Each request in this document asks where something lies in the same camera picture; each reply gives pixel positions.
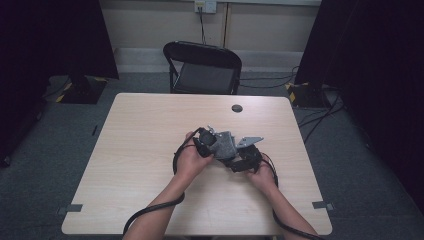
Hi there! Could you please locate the person's right hand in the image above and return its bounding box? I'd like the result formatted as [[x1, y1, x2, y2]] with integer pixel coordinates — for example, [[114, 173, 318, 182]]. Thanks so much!
[[246, 153, 279, 194]]

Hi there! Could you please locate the black stand base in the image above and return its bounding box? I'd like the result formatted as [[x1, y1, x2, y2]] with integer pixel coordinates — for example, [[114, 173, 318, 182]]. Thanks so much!
[[59, 74, 108, 105]]

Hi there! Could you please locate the person's left hand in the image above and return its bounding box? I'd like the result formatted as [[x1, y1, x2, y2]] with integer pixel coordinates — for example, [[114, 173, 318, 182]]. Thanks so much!
[[174, 130, 214, 183]]

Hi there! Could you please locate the bundle of black floor cables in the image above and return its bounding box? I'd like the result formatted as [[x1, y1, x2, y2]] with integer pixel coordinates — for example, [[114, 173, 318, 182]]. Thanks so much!
[[298, 88, 346, 144]]

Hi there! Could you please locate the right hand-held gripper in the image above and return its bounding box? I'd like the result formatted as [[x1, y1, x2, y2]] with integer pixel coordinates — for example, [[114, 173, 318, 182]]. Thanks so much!
[[229, 135, 265, 174]]

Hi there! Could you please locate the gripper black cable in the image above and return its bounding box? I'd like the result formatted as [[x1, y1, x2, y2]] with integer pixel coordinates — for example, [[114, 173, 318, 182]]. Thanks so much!
[[261, 156, 328, 240], [122, 127, 204, 238]]

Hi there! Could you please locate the black curtain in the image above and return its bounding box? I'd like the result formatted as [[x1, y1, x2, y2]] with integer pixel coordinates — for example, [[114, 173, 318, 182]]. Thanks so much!
[[0, 0, 120, 161], [294, 0, 424, 214]]

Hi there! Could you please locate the black folding chair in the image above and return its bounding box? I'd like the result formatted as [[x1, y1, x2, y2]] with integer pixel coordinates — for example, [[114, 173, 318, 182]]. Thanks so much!
[[162, 40, 243, 96]]

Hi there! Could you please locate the grey tape strip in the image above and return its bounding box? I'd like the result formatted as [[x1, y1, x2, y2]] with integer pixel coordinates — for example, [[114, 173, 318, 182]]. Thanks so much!
[[312, 200, 334, 211], [57, 203, 84, 216]]

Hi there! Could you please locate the white wall socket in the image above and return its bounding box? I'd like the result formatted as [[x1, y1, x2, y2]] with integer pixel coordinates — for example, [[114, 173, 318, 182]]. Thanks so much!
[[194, 0, 218, 14]]

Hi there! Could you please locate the yellow striped stand base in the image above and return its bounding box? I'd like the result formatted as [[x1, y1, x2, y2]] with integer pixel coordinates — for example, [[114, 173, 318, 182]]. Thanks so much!
[[285, 81, 331, 108]]

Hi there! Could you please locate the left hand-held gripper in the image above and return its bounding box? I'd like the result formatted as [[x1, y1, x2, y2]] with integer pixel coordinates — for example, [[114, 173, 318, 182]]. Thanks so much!
[[192, 125, 224, 158]]

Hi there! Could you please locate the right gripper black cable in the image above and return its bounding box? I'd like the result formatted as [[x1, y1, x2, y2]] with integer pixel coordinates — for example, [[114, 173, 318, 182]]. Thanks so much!
[[261, 156, 328, 240]]

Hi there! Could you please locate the black floor cable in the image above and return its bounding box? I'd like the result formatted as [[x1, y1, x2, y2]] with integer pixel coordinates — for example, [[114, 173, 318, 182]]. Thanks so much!
[[239, 65, 301, 90]]

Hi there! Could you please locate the grey knitted cloth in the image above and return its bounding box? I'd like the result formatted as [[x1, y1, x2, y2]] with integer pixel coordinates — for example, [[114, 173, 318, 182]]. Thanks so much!
[[213, 130, 238, 160]]

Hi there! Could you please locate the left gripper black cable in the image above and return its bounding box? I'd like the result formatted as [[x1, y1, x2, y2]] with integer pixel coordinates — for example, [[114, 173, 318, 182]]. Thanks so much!
[[122, 127, 204, 238]]

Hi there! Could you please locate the black wall socket cable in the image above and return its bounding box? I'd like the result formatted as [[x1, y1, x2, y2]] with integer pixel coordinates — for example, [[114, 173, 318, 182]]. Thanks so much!
[[198, 8, 208, 46]]

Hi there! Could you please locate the beige wall conduit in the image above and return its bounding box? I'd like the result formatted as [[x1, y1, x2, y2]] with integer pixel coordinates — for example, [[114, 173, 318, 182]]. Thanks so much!
[[222, 2, 232, 48]]

